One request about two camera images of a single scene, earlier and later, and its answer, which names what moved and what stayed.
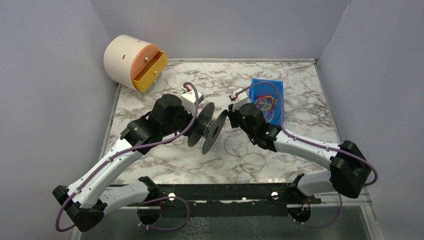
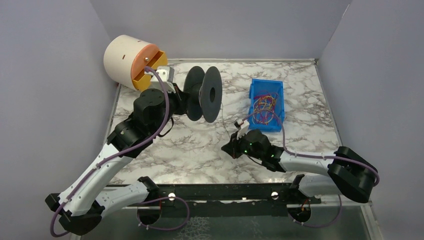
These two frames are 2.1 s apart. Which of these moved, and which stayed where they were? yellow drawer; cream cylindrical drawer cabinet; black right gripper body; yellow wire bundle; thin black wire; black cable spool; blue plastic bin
Moved: black cable spool; thin black wire; black right gripper body
Stayed: blue plastic bin; yellow wire bundle; yellow drawer; cream cylindrical drawer cabinet
